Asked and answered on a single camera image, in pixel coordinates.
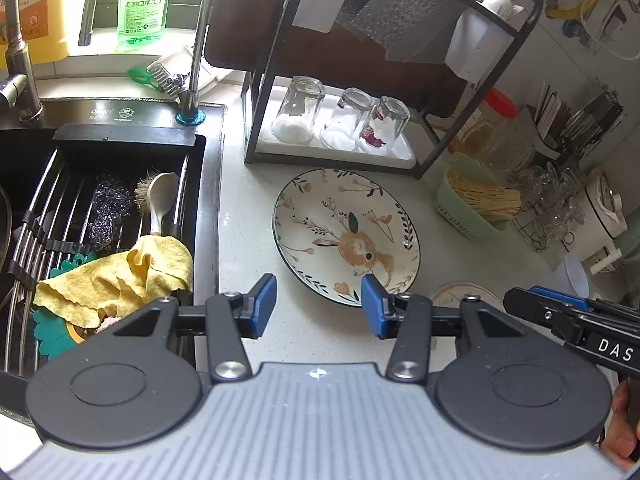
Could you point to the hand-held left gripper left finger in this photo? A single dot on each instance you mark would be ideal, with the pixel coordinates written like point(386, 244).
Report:
point(265, 305)

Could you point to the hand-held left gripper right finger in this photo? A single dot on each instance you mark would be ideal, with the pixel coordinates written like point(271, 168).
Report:
point(372, 310)

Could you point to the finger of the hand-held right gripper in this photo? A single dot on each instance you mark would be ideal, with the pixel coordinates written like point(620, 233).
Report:
point(555, 294)
point(535, 307)

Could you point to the white bowl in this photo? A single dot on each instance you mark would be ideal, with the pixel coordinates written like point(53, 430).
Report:
point(465, 290)

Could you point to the floral rabbit plate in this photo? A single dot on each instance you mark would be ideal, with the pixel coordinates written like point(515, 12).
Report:
point(340, 230)

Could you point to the person's right hand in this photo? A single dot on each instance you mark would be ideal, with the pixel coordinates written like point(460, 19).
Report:
point(625, 420)

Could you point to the translucent plastic cup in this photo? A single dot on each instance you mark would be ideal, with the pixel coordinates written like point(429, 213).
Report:
point(576, 275)

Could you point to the white electric pot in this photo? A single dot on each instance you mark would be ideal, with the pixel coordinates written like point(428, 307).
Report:
point(600, 215)

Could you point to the group of glass cups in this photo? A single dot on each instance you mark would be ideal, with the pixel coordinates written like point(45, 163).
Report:
point(550, 195)

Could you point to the bamboo pot brush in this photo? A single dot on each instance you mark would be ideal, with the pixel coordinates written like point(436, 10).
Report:
point(490, 197)

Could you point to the green plastic basket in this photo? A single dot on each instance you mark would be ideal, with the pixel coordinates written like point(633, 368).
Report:
point(460, 210)

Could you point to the yellow dish cloth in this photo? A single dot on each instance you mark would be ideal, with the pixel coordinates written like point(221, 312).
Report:
point(145, 270)

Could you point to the black kitchen sink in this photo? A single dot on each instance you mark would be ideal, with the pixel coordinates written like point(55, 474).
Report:
point(212, 170)

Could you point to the clear glass dish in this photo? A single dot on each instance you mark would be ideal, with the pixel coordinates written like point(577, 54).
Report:
point(515, 152)

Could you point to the black metal rack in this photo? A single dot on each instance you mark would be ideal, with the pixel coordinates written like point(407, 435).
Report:
point(325, 167)

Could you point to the white ceramic spoon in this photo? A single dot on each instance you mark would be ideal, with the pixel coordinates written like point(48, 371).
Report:
point(162, 195)

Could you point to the white rack tray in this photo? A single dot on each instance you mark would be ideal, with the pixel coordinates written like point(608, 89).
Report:
point(395, 155)

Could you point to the bristle dish brush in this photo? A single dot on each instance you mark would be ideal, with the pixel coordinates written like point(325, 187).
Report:
point(145, 192)

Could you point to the steel wool scrubber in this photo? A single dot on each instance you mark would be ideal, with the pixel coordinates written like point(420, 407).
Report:
point(107, 210)

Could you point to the clear drinking glass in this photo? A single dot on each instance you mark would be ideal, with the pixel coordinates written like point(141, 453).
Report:
point(385, 125)
point(297, 110)
point(345, 120)

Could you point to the glass jar red lid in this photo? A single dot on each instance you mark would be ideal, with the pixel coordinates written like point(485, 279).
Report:
point(495, 105)

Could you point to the teal silicone mat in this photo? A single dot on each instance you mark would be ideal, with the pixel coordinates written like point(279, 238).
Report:
point(50, 335)

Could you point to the white soap tray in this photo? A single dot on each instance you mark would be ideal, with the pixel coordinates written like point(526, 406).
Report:
point(207, 77)

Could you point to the steel sink drain rack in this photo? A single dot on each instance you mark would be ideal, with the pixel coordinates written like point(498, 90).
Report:
point(55, 200)

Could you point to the dark brown cutting board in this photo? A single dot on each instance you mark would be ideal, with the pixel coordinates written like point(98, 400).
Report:
point(320, 55)

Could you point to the white utensil holder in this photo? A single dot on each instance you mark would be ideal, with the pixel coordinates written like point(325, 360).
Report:
point(475, 45)

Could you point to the chrome gooseneck faucet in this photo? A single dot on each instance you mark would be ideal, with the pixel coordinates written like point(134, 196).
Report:
point(197, 50)

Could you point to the white cup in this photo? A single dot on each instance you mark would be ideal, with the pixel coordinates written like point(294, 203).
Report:
point(500, 4)

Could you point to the grey textured cutting board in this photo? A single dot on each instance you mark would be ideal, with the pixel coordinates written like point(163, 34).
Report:
point(405, 10)

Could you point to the green dish soap bottle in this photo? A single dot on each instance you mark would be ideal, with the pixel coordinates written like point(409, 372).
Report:
point(145, 10)

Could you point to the orange detergent bottle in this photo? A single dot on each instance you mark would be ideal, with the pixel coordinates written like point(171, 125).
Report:
point(40, 20)

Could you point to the white wall socket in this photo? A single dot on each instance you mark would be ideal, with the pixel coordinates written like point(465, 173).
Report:
point(616, 22)

